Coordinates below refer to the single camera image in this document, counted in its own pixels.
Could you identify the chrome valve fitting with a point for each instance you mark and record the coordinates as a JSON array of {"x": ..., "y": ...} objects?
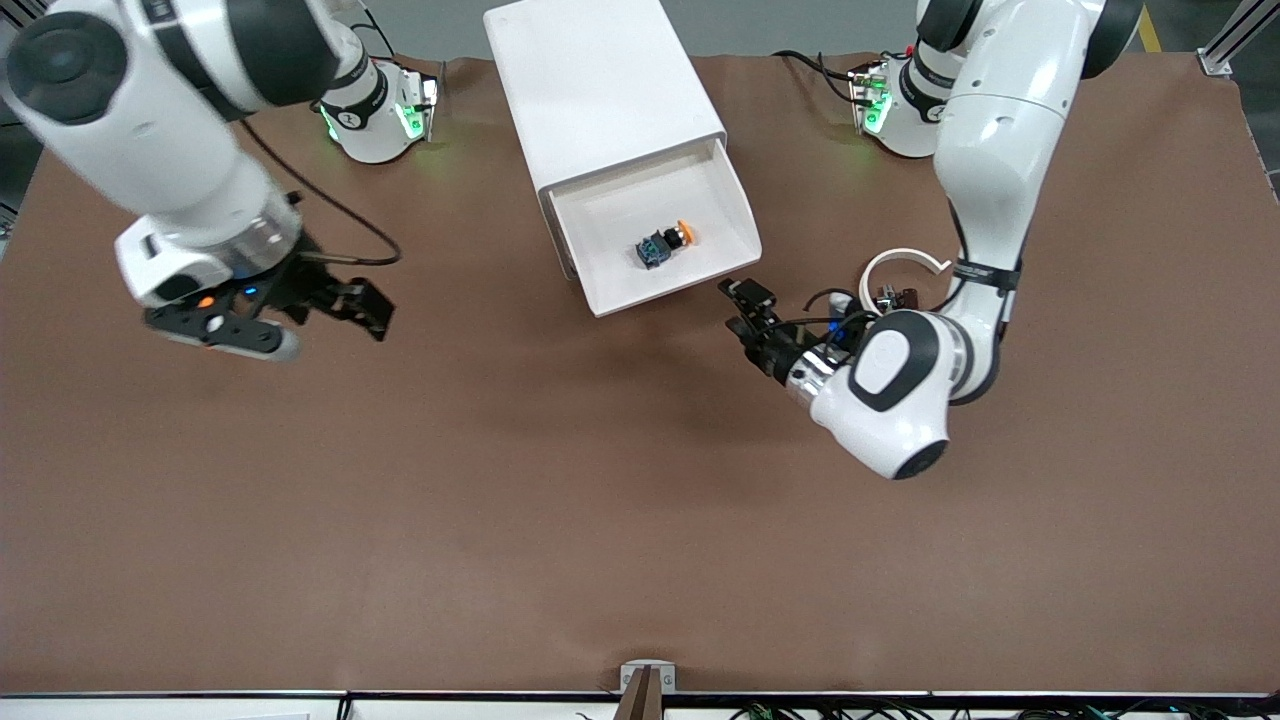
[{"x": 887, "y": 297}]

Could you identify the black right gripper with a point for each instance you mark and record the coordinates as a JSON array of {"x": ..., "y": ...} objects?
[{"x": 305, "y": 285}]

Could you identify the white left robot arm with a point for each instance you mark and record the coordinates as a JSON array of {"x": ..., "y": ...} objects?
[{"x": 1000, "y": 130}]

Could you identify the white curved clamp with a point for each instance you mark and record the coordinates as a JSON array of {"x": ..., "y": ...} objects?
[{"x": 905, "y": 252}]

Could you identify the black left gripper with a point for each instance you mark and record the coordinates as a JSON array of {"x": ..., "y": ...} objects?
[{"x": 775, "y": 351}]

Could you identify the aluminium frame profile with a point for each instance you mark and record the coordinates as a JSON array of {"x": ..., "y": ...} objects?
[{"x": 1215, "y": 62}]

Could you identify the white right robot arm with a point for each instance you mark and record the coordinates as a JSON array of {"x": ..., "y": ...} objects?
[{"x": 150, "y": 150}]

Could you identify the grey table edge bracket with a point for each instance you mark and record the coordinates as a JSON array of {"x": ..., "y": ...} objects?
[{"x": 640, "y": 705}]

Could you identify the grey mount bracket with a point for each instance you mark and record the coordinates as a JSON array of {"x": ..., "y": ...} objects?
[{"x": 630, "y": 678}]

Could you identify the white table frame rail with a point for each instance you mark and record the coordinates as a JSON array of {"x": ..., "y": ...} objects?
[{"x": 150, "y": 708}]

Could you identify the orange blue push button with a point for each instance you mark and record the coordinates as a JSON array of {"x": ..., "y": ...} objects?
[{"x": 655, "y": 250}]

